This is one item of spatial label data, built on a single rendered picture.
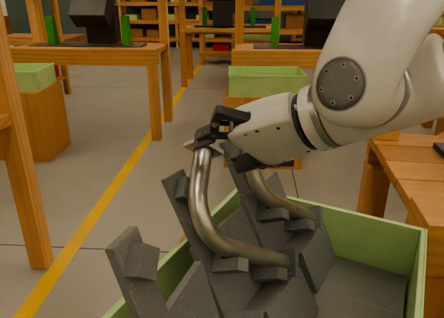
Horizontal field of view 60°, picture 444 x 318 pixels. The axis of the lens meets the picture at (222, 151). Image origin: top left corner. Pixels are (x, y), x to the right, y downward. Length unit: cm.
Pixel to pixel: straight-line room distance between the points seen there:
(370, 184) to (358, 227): 76
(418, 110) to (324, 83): 11
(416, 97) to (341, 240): 55
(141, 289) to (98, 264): 187
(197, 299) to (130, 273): 16
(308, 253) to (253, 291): 15
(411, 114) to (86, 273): 203
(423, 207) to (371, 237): 24
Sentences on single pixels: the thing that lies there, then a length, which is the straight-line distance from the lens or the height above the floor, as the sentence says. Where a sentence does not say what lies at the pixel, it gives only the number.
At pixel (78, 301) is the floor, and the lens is 213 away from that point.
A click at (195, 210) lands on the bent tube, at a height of 110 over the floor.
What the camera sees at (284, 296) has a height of 92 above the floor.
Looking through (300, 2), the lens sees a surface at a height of 120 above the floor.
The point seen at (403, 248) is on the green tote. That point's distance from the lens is 90.
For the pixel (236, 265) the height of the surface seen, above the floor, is 102.
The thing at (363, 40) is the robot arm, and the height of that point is 136.
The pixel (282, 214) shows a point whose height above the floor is 102.
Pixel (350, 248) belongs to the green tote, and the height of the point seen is 87.
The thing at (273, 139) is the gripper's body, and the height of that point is 123.
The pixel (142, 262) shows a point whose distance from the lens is 42.
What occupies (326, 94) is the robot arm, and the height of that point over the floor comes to 131.
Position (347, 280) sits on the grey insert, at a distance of 87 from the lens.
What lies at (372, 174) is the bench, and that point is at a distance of 161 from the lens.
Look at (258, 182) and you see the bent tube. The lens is 70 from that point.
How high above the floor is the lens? 140
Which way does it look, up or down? 23 degrees down
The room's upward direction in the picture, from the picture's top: straight up
